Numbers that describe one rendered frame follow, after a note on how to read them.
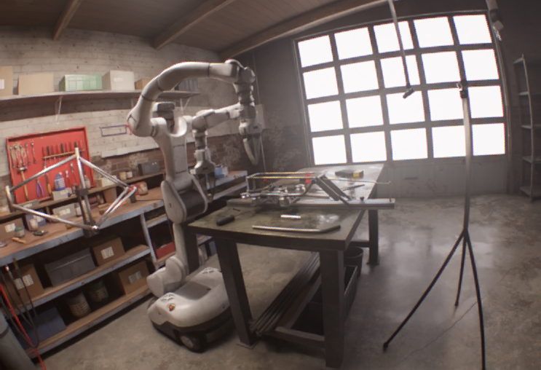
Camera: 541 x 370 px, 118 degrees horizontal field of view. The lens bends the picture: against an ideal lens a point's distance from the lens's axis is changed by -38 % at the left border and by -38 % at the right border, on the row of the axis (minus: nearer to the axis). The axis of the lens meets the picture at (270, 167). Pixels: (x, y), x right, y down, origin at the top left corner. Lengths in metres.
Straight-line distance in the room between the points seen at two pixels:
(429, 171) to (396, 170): 0.54
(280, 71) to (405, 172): 2.66
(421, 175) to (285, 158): 2.31
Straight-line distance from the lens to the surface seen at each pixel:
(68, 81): 2.69
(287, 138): 4.53
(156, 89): 1.18
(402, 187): 4.30
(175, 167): 1.43
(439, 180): 4.31
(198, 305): 1.63
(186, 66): 1.12
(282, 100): 4.55
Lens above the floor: 1.27
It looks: 8 degrees down
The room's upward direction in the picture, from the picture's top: 8 degrees counter-clockwise
